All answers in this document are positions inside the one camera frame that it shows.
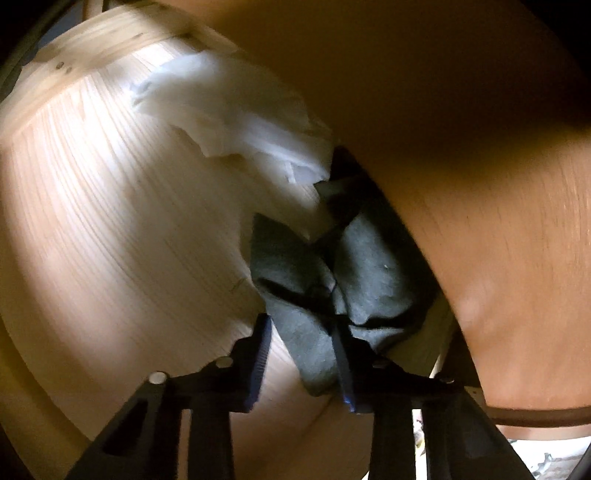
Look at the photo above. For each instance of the white cloth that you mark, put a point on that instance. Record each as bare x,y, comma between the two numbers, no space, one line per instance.
221,106

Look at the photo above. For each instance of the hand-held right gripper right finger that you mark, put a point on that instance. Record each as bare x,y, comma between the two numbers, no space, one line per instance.
345,374

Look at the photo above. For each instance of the grey floral bed cover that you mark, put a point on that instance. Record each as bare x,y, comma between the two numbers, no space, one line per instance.
554,461

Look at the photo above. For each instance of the dark grey cloth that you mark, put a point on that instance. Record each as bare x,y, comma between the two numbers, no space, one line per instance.
383,277

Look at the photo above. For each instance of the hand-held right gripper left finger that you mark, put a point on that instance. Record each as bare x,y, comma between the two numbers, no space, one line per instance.
258,364

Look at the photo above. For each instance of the wooden nightstand drawer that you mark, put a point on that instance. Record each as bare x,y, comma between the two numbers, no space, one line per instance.
115,230

